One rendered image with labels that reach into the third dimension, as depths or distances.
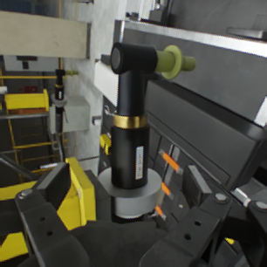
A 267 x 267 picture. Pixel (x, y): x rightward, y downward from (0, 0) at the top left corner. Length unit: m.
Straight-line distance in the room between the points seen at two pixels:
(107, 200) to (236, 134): 0.34
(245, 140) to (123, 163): 0.31
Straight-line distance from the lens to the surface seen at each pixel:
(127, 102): 0.21
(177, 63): 0.24
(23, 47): 4.85
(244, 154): 0.47
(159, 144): 0.86
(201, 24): 1.02
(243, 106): 0.59
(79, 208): 0.22
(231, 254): 0.75
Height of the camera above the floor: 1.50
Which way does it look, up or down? 28 degrees down
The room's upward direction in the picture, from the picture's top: 98 degrees counter-clockwise
